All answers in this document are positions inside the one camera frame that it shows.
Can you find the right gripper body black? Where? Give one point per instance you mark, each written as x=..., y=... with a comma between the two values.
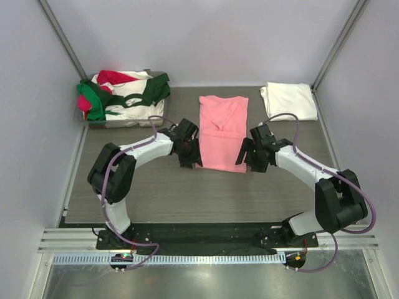
x=253, y=156

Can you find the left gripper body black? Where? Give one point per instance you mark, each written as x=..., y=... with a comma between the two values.
x=189, y=154

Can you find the pink t shirt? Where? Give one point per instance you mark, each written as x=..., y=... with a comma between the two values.
x=223, y=126

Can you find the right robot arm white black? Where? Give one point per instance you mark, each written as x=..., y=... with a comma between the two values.
x=338, y=201

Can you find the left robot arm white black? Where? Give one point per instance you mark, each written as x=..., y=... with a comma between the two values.
x=111, y=175

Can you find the white t shirt in bin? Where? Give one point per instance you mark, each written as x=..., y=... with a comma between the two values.
x=134, y=109

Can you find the dark green t shirt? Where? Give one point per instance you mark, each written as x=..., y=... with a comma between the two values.
x=155, y=90

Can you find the clear plastic bin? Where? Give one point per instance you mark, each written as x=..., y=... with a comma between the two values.
x=156, y=121

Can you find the folded white t shirt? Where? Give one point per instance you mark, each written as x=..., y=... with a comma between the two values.
x=287, y=98

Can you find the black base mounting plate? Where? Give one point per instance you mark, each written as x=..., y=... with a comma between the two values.
x=207, y=239

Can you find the bright green t shirt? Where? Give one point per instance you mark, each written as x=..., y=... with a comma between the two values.
x=90, y=101

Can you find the red t shirt in bin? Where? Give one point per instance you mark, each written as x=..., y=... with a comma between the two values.
x=106, y=80

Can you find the slotted cable duct strip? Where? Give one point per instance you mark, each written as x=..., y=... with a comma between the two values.
x=126, y=259

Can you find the left aluminium frame post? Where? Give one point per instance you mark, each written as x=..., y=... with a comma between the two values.
x=61, y=36

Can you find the aluminium frame post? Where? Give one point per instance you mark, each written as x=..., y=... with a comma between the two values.
x=61, y=36
x=340, y=41

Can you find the right aluminium frame post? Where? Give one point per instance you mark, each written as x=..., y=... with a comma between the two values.
x=340, y=41

